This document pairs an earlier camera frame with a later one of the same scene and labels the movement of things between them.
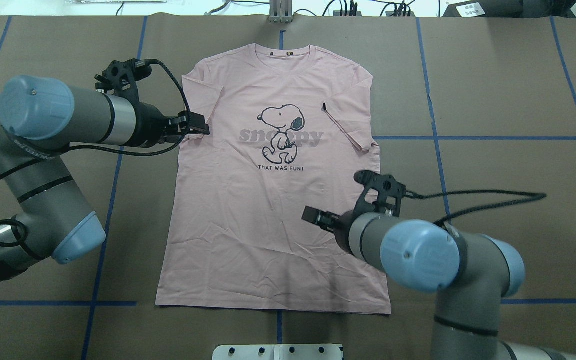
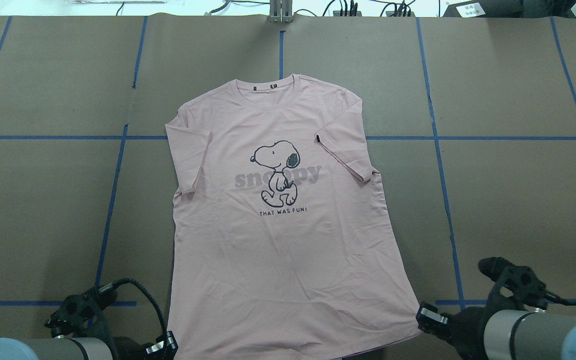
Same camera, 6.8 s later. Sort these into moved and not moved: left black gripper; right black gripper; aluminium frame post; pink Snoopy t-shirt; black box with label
Moved: pink Snoopy t-shirt; left black gripper; right black gripper
Not moved: black box with label; aluminium frame post
